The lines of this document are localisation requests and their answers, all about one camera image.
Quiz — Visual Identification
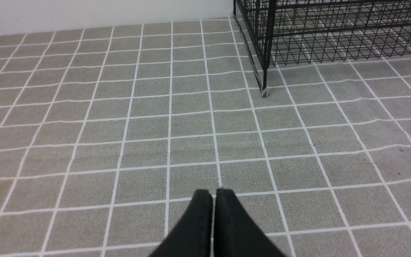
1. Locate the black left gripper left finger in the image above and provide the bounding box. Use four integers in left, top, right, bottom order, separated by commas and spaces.
150, 189, 213, 257

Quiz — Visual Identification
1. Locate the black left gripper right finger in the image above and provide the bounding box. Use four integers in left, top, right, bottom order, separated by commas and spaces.
213, 188, 286, 257

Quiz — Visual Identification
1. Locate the grey grid-pattern table mat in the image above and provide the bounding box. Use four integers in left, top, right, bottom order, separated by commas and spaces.
0, 17, 411, 257

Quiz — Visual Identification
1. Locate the black wire rack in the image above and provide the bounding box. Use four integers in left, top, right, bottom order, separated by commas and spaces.
233, 0, 411, 96

